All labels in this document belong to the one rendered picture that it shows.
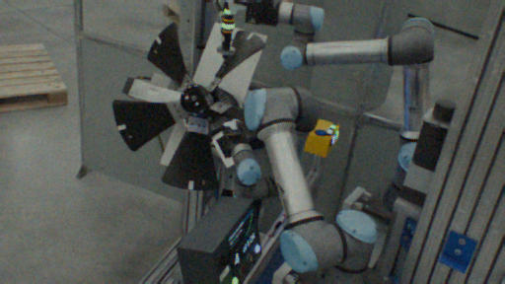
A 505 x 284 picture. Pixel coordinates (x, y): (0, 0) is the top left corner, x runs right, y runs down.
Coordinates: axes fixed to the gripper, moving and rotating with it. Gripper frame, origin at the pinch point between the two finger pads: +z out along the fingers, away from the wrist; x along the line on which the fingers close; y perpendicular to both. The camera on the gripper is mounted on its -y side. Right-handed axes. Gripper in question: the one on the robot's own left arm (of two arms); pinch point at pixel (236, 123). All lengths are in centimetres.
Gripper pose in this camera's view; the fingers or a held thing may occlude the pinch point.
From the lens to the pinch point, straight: 211.3
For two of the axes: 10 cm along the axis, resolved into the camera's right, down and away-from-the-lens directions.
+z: -2.3, -5.1, 8.3
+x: -0.1, 8.6, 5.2
